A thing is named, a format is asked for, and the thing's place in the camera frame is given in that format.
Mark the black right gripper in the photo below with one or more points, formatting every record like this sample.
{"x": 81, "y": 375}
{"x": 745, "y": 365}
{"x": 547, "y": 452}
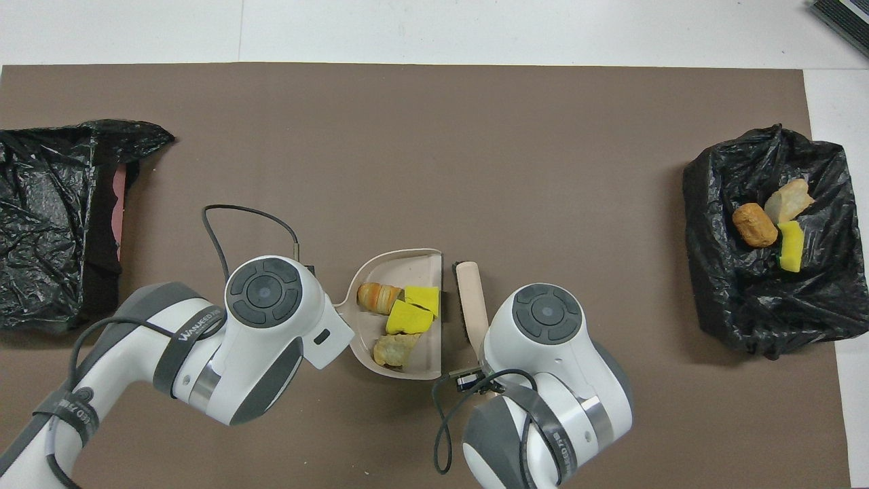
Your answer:
{"x": 475, "y": 380}

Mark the beige hand brush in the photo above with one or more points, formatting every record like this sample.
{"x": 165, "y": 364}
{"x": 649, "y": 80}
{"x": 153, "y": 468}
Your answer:
{"x": 472, "y": 299}

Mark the pale yellowish foam chunk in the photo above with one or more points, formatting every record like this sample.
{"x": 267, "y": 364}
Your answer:
{"x": 394, "y": 350}

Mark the large yellow sponge piece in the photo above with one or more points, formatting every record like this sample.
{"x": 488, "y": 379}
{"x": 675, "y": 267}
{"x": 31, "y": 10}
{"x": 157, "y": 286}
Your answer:
{"x": 407, "y": 320}

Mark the small curled yellow sponge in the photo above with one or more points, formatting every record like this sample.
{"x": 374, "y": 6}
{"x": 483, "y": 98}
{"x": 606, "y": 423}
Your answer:
{"x": 424, "y": 297}

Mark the beige plastic dustpan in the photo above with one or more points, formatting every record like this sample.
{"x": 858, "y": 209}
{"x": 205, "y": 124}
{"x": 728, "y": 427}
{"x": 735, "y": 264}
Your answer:
{"x": 366, "y": 333}

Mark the tan crusty foam chunk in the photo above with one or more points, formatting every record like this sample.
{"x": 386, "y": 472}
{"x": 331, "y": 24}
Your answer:
{"x": 377, "y": 297}

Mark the brown bread roll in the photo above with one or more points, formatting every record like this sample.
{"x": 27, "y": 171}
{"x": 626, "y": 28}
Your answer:
{"x": 753, "y": 225}

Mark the yellow and green sponge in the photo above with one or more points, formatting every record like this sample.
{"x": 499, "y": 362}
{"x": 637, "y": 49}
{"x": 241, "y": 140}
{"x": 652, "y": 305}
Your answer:
{"x": 791, "y": 248}

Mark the pale wedge foam chunk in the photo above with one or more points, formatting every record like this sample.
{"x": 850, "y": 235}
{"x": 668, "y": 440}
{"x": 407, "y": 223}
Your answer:
{"x": 787, "y": 200}

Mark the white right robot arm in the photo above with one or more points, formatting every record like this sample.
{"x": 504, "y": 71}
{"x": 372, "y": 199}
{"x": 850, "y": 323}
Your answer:
{"x": 543, "y": 367}

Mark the black bag over pink bin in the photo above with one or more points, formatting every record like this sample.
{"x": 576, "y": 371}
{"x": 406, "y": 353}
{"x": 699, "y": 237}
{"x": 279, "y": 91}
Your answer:
{"x": 47, "y": 224}

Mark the brown table mat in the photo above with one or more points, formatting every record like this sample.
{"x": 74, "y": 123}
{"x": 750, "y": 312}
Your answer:
{"x": 475, "y": 136}

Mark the dark grey ribbed object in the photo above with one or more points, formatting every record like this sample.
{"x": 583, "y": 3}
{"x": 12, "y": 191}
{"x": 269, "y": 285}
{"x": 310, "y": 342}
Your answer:
{"x": 848, "y": 20}

